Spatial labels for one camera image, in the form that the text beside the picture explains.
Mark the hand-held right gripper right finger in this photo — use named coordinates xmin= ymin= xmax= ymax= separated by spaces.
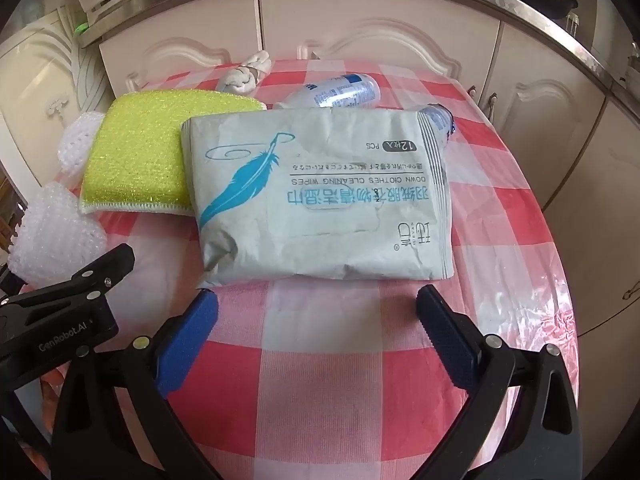
xmin=415 ymin=284 xmax=583 ymax=480

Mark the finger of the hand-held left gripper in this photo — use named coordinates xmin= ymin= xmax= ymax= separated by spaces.
xmin=0 ymin=244 xmax=136 ymax=326

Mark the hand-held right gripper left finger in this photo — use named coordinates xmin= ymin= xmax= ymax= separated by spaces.
xmin=50 ymin=289 xmax=226 ymax=480

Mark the yellow-green scouring sponge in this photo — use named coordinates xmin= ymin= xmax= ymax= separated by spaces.
xmin=80 ymin=89 xmax=268 ymax=216

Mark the grey feather print wipes packet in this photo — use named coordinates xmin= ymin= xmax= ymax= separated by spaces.
xmin=180 ymin=107 xmax=456 ymax=291

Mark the red white checked tablecloth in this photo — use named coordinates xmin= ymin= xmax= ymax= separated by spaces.
xmin=40 ymin=59 xmax=581 ymax=480

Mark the white leaf pattern sliding door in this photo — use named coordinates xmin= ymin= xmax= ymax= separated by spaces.
xmin=0 ymin=10 xmax=111 ymax=186

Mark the white blue plastic bottle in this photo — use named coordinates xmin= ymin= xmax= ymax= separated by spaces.
xmin=417 ymin=104 xmax=457 ymax=153
xmin=274 ymin=74 xmax=382 ymax=111

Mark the white crumpled cloth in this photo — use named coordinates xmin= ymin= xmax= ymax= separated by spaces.
xmin=216 ymin=51 xmax=273 ymax=98

